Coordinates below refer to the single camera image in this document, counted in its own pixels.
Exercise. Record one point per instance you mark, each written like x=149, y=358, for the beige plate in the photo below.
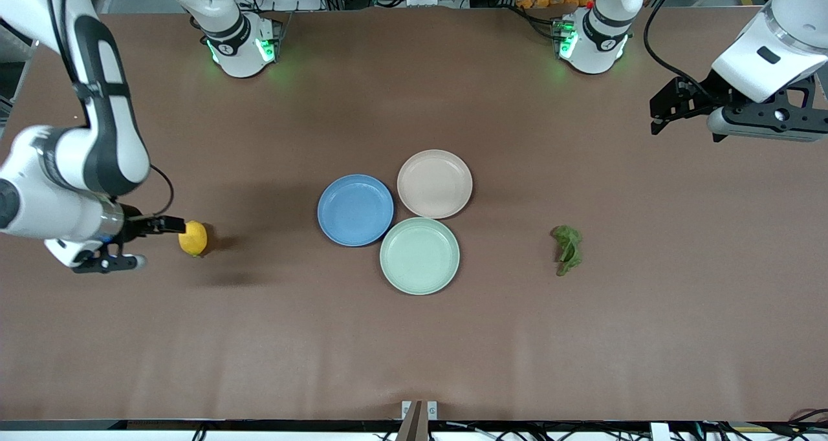
x=435, y=184

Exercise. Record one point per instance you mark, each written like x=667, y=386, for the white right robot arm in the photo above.
x=110, y=137

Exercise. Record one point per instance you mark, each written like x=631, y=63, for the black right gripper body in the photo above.
x=132, y=227

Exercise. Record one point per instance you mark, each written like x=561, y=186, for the metal table edge bracket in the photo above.
x=419, y=421

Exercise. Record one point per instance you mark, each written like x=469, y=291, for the yellow lemon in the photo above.
x=193, y=238

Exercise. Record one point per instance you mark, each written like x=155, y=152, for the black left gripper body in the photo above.
x=703, y=96

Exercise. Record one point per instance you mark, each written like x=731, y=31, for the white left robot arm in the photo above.
x=598, y=40

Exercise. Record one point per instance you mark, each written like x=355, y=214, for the blue plate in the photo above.
x=356, y=210

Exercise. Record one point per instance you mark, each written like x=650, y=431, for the small white box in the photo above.
x=660, y=432

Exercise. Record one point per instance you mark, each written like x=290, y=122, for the pale green plate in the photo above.
x=419, y=257

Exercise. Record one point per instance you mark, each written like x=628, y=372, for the green lettuce leaf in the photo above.
x=569, y=244

